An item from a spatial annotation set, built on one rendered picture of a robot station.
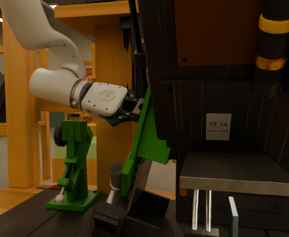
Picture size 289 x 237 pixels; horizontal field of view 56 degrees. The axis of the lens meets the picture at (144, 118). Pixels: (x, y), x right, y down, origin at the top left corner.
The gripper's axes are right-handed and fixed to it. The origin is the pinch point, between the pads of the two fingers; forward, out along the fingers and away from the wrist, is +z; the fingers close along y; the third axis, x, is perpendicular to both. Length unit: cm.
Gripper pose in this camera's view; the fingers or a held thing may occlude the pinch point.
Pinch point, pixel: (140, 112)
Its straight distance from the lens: 72.4
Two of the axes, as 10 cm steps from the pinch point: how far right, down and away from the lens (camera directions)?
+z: 9.4, 2.8, -1.9
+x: -0.3, 6.2, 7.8
